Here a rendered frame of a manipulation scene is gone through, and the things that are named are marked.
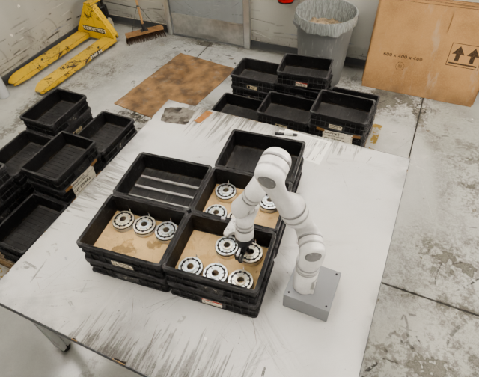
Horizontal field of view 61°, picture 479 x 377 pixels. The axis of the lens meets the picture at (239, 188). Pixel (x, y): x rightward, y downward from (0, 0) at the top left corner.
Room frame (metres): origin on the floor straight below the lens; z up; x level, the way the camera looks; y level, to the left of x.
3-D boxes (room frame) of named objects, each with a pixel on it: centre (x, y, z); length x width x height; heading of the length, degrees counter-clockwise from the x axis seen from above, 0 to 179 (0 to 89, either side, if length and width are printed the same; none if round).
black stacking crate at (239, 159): (1.50, -0.12, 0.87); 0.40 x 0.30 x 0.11; 70
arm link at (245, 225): (0.95, -0.02, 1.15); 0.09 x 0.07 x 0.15; 127
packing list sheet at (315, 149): (1.80, -0.37, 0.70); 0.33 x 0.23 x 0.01; 64
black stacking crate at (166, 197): (1.36, 0.36, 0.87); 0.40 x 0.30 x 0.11; 70
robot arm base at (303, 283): (0.83, -0.24, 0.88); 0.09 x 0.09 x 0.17; 67
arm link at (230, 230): (0.95, 0.01, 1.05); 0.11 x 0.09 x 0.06; 63
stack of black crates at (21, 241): (1.61, 1.32, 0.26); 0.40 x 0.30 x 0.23; 153
